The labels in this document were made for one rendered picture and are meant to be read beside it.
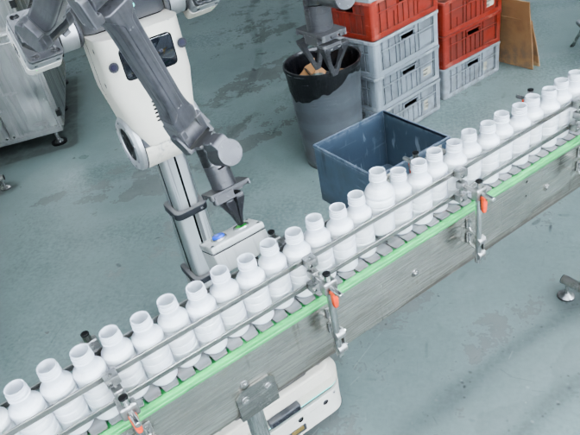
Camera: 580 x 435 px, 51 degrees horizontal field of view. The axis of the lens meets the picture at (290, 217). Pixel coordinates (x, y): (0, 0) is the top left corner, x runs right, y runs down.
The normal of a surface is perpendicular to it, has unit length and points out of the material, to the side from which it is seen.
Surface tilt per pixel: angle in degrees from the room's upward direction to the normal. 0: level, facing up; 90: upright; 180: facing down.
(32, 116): 90
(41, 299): 0
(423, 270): 90
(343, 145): 90
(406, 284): 90
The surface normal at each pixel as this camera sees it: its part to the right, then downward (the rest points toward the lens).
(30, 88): 0.30, 0.56
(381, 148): 0.57, 0.39
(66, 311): -0.16, -0.81
